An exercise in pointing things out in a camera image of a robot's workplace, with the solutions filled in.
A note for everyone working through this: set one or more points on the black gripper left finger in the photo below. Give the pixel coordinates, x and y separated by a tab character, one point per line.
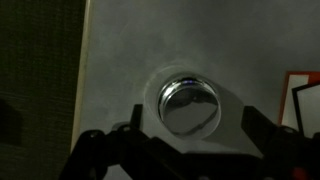
137	117

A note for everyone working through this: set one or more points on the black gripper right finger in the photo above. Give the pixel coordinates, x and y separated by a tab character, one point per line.
261	123

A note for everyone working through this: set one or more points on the clear round lid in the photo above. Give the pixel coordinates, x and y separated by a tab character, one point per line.
190	108

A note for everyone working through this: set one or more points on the silver bottle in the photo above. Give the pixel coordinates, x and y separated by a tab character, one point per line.
161	100

